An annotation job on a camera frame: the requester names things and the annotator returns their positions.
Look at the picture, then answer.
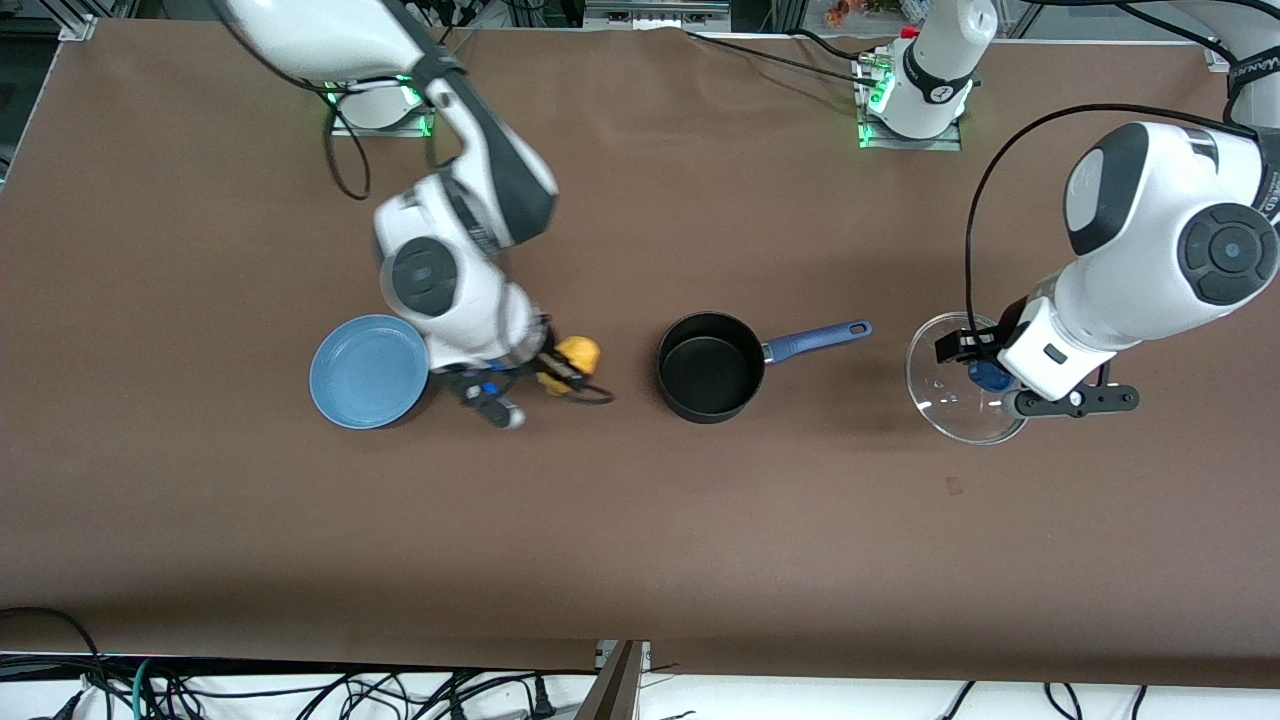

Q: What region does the yellow potato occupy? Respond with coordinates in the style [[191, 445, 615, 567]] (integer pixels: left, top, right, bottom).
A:
[[537, 336, 602, 398]]

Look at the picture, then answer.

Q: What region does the glass lid with blue knob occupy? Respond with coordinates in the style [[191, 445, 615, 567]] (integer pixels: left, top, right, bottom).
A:
[[905, 311, 1031, 446]]

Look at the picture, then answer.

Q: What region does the blue round plate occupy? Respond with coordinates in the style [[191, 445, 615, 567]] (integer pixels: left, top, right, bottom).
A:
[[308, 314, 432, 431]]

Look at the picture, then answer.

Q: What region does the brown table cover sheet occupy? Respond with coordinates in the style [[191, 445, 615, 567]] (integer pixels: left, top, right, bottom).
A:
[[0, 18, 1280, 691]]

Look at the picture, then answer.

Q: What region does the grey metal box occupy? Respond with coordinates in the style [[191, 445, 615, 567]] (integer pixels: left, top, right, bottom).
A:
[[584, 0, 732, 32]]

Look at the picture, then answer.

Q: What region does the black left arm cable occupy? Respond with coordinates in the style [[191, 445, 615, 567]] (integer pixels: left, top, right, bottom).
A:
[[963, 102, 1261, 337]]

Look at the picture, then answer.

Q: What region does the black pot with blue handle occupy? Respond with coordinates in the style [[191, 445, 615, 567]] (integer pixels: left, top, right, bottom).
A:
[[656, 311, 874, 425]]

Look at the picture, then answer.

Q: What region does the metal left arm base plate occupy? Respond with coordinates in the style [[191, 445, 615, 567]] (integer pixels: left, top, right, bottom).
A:
[[856, 55, 964, 152]]

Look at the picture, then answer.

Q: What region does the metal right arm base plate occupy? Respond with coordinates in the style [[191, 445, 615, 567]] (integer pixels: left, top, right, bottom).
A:
[[329, 95, 438, 139]]

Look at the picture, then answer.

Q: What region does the aluminium frame profile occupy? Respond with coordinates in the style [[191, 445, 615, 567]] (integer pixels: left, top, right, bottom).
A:
[[574, 640, 652, 720]]

